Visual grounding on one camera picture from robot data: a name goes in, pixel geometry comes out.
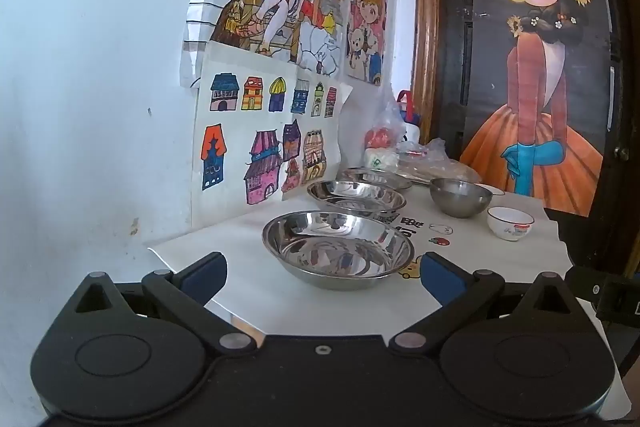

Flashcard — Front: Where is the medium steel bowl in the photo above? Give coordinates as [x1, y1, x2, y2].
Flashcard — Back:
[306, 179, 407, 221]

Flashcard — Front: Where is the stainless steel bowl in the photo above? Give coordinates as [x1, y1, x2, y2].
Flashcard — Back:
[430, 178, 493, 219]

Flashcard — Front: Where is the colourful houses drawing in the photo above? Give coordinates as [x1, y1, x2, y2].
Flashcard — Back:
[190, 39, 353, 228]

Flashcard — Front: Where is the plastic bag of flatbread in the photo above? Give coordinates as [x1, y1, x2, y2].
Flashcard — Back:
[395, 138, 476, 186]

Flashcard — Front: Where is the white bottle with blue lid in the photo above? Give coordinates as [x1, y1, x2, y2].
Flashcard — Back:
[396, 90, 422, 144]

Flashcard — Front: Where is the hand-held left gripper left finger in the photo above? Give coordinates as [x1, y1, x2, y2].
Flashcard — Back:
[62, 252, 258, 355]

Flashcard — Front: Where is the striped white paper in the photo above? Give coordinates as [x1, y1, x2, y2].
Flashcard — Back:
[179, 0, 221, 90]

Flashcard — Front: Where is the wooden door frame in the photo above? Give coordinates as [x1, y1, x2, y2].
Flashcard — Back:
[410, 0, 442, 144]

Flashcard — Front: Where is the girl with teddy drawing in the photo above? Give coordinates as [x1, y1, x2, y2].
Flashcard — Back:
[345, 0, 392, 88]

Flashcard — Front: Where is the clear plastic bag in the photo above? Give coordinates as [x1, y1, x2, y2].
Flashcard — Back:
[365, 99, 417, 158]

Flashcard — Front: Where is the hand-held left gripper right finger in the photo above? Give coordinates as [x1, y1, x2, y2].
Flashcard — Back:
[389, 252, 583, 355]

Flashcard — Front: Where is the girl in orange skirt poster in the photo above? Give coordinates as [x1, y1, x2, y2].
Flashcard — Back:
[460, 0, 613, 215]

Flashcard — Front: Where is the white printed tablecloth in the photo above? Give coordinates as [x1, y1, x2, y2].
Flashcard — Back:
[147, 184, 626, 423]

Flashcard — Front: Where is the red tomato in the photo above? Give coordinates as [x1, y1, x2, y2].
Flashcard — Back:
[365, 127, 396, 152]

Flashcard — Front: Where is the dark door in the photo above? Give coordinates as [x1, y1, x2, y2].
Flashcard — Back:
[434, 0, 640, 278]

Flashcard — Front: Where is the white green-printed food package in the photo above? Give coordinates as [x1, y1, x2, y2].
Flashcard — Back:
[365, 148, 399, 172]

